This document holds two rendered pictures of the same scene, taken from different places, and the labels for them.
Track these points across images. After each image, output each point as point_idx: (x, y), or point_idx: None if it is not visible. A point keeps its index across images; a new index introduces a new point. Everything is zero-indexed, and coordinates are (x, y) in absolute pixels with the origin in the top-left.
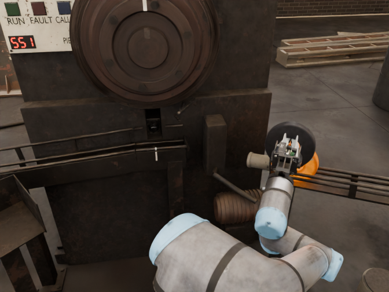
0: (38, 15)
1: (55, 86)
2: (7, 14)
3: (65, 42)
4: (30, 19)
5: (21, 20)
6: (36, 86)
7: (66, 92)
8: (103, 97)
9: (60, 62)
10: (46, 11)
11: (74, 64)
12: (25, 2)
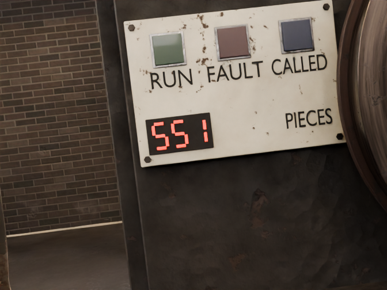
0: (230, 59)
1: (246, 258)
2: (152, 64)
3: (289, 126)
4: (209, 72)
5: (185, 76)
6: (192, 262)
7: (274, 275)
8: (375, 281)
9: (265, 187)
10: (250, 48)
11: (302, 189)
12: (202, 30)
